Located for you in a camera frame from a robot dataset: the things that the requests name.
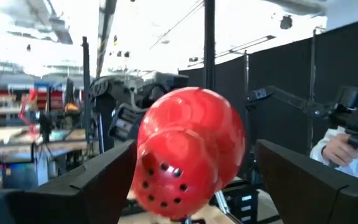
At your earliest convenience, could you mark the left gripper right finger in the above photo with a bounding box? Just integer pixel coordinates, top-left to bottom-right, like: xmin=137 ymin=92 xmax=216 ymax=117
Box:
xmin=255 ymin=139 xmax=354 ymax=224

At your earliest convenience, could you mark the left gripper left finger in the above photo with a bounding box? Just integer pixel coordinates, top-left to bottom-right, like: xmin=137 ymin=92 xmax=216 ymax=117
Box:
xmin=7 ymin=139 xmax=138 ymax=224

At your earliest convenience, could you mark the red desk lamp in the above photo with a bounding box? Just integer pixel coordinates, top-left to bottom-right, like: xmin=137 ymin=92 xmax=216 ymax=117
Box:
xmin=131 ymin=86 xmax=247 ymax=220
xmin=19 ymin=88 xmax=39 ymax=125

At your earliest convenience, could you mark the person's hand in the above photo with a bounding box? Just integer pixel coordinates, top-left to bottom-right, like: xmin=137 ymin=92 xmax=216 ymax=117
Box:
xmin=321 ymin=133 xmax=358 ymax=167

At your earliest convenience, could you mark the black lit computer tower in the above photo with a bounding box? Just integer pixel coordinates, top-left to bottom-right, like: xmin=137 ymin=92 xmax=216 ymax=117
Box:
xmin=1 ymin=152 xmax=49 ymax=190

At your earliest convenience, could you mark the black curtain partition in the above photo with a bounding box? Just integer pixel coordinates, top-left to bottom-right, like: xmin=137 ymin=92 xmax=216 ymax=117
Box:
xmin=178 ymin=15 xmax=358 ymax=156

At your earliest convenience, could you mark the black ceiling spotlight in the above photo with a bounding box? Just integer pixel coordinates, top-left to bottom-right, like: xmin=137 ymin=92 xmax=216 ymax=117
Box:
xmin=280 ymin=15 xmax=293 ymax=30

